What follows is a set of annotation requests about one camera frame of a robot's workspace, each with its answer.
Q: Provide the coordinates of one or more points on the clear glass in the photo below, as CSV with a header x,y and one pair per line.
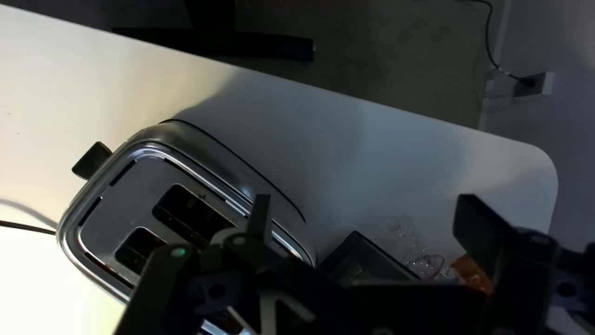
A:
x,y
428,263

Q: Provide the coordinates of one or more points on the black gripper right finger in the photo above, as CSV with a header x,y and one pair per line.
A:
x,y
513,267

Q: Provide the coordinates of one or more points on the silver two-slot toaster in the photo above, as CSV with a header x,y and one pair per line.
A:
x,y
123,205

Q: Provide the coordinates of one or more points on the white wall power socket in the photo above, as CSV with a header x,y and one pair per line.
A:
x,y
547,84

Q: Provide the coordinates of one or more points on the small orange object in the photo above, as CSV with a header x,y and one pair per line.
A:
x,y
472,274

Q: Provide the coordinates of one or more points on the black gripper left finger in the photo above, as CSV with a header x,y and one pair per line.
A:
x,y
164,280

